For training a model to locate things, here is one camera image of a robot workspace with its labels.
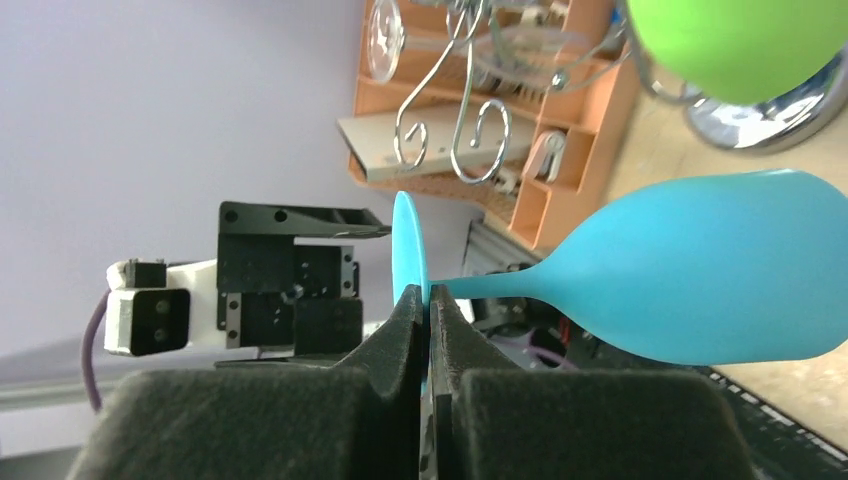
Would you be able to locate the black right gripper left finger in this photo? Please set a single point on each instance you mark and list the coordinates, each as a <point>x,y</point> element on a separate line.
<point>358,419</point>

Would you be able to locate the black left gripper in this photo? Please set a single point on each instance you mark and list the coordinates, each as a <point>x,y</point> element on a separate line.
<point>277,294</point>

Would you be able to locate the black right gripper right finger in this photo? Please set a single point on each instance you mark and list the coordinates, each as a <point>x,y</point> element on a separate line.
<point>495,420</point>

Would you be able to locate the clear wine glass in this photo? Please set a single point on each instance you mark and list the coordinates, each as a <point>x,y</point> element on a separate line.
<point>385,40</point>

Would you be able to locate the blue plastic wine glass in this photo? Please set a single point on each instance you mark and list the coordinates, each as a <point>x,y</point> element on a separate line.
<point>708,270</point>

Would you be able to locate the green plastic wine glass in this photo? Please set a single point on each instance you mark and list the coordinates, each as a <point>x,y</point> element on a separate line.
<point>741,52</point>

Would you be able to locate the orange plastic desk organizer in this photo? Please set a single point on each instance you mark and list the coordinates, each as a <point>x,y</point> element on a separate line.
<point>519,107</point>

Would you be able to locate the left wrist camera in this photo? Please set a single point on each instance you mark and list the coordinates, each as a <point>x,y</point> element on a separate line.
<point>154,307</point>

